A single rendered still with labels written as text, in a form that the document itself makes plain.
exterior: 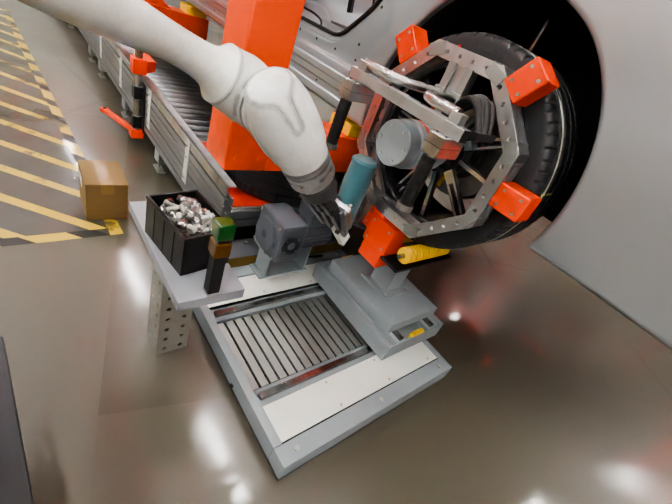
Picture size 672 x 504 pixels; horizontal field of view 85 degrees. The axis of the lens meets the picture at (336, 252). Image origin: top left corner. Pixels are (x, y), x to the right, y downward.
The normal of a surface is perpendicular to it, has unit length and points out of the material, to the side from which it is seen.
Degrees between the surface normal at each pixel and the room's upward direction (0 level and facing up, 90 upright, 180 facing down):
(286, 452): 0
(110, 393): 0
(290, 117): 85
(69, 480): 0
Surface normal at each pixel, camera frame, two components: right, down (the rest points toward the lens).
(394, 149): -0.75, 0.13
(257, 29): 0.57, 0.62
